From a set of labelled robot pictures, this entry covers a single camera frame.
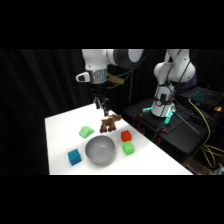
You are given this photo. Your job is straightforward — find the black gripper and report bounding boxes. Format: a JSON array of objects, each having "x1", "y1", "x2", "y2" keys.
[{"x1": 90, "y1": 82, "x2": 110, "y2": 117}]

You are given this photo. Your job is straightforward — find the brown plush deer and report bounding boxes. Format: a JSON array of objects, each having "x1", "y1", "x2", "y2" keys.
[{"x1": 99, "y1": 113, "x2": 123, "y2": 134}]

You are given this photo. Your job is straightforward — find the grey bowl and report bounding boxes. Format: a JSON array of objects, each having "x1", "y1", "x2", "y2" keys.
[{"x1": 84, "y1": 134, "x2": 117, "y2": 165}]

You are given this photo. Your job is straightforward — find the green foam wedge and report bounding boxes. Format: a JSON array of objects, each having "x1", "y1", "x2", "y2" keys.
[{"x1": 78, "y1": 125, "x2": 96, "y2": 140}]

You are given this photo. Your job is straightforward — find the red cube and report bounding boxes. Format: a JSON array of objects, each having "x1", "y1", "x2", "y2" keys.
[{"x1": 120, "y1": 129, "x2": 133, "y2": 143}]

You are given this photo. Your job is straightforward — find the green cube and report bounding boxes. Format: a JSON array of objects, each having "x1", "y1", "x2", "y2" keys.
[{"x1": 121, "y1": 140, "x2": 136, "y2": 157}]

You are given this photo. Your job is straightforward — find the blue cube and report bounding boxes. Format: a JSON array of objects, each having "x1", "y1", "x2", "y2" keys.
[{"x1": 67, "y1": 148, "x2": 83, "y2": 167}]

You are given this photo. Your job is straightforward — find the black curtain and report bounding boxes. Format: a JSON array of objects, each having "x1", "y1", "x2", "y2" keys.
[{"x1": 0, "y1": 49, "x2": 224, "y2": 176}]

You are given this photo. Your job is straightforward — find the black robot stand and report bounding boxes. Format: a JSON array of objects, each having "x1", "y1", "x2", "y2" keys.
[{"x1": 122, "y1": 95, "x2": 224, "y2": 165}]

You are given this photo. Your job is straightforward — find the black laptop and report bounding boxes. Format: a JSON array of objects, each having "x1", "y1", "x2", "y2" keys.
[{"x1": 179, "y1": 85, "x2": 224, "y2": 108}]

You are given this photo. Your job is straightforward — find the tan ribbon cable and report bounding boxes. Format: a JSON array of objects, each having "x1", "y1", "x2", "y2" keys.
[{"x1": 106, "y1": 74, "x2": 126, "y2": 88}]

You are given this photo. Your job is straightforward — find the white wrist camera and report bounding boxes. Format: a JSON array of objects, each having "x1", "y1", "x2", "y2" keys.
[{"x1": 75, "y1": 71, "x2": 92, "y2": 84}]

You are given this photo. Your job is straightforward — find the yellow cable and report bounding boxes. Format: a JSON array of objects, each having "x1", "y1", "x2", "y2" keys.
[{"x1": 187, "y1": 97, "x2": 224, "y2": 169}]

